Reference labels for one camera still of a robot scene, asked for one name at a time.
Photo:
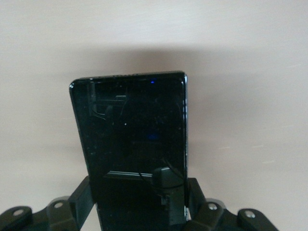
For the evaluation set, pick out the black smartphone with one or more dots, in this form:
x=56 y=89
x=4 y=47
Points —
x=132 y=120

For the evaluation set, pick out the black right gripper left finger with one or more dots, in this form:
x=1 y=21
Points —
x=60 y=214

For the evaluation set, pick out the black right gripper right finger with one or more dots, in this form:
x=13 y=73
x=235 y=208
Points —
x=216 y=219

